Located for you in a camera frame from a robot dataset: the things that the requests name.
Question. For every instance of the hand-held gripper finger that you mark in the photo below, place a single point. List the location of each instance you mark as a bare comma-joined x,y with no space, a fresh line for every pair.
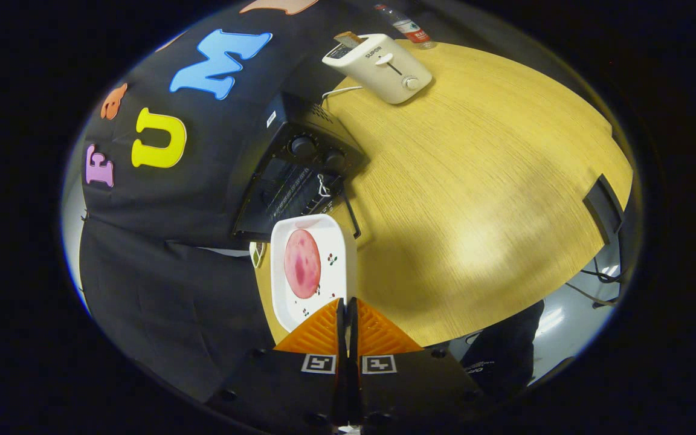
341,338
354,338

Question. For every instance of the person's dark trousers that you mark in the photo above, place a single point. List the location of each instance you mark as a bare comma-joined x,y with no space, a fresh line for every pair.
505,350

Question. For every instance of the white bread toaster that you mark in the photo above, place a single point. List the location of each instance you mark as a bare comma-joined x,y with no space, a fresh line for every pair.
384,75

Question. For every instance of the black toaster oven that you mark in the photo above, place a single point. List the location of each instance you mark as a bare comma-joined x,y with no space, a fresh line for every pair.
299,121

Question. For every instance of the brown bread slice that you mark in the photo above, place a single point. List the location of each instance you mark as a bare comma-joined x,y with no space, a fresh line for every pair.
348,39

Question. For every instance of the white divided snack dish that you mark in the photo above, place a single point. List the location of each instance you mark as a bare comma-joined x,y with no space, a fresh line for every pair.
257,254

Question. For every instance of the pink round ham slice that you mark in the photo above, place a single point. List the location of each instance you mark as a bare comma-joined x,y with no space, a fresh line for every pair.
302,266

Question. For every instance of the white square plate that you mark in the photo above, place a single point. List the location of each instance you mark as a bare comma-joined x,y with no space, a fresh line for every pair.
337,241

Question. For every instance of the clear plastic water bottle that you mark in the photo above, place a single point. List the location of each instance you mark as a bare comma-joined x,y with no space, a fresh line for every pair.
408,27

